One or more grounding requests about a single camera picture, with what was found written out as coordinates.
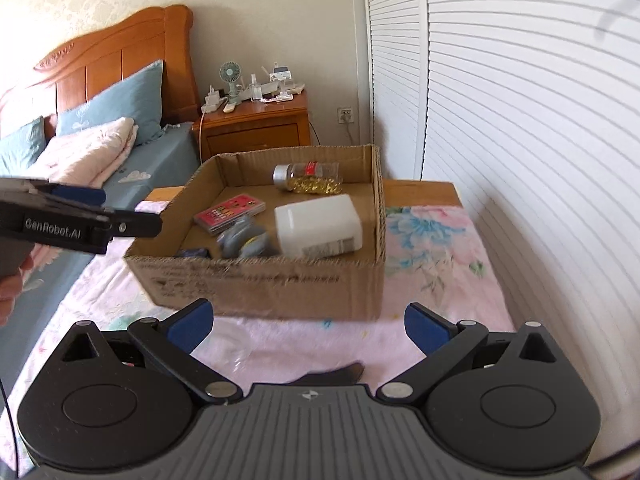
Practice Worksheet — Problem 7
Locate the clear plastic jar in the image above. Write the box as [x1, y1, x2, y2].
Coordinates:
[212, 320, 253, 372]

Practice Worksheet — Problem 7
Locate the grey elephant toy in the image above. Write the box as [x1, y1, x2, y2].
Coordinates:
[217, 216, 280, 259]

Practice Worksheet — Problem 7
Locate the red ink cartridge box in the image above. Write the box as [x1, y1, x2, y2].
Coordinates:
[193, 194, 266, 235]

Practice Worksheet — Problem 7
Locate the translucent white plastic container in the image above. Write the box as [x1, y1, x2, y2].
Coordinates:
[274, 194, 363, 259]

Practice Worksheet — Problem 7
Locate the capsule bottle silver cap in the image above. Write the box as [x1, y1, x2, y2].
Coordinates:
[272, 162, 343, 195]

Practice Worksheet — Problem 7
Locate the person's left hand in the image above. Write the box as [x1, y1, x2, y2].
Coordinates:
[0, 256, 34, 326]

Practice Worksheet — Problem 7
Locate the teal pillow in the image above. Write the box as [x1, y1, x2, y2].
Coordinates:
[0, 117, 47, 177]
[56, 60, 164, 146]

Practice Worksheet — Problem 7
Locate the pink folded quilt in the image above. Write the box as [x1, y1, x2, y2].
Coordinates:
[27, 117, 139, 188]

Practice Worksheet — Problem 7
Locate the floral pink bedsheet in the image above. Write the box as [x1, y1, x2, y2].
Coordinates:
[0, 199, 516, 461]

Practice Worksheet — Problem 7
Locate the black oval case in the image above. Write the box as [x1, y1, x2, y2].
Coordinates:
[290, 362, 364, 387]

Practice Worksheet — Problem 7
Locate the brown cardboard box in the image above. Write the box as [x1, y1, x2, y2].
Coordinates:
[125, 145, 385, 321]

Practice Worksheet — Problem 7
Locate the wooden headboard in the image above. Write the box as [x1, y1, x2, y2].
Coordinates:
[28, 4, 200, 138]

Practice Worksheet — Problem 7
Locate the wooden nightstand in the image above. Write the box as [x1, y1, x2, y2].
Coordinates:
[192, 91, 311, 162]

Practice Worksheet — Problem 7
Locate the white power strip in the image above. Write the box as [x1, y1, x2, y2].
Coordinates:
[201, 86, 227, 115]

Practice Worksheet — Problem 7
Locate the small green desk fan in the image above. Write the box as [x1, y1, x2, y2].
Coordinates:
[219, 61, 242, 104]

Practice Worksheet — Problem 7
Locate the clear spray bottle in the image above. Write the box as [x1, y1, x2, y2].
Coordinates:
[250, 74, 262, 102]

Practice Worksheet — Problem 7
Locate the white louvered closet door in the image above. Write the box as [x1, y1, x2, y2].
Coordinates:
[364, 0, 639, 479]

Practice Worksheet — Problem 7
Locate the white phone stand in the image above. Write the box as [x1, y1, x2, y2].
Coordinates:
[270, 64, 293, 102]

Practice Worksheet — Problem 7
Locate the wall power outlet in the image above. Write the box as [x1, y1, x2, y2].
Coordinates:
[337, 107, 354, 125]

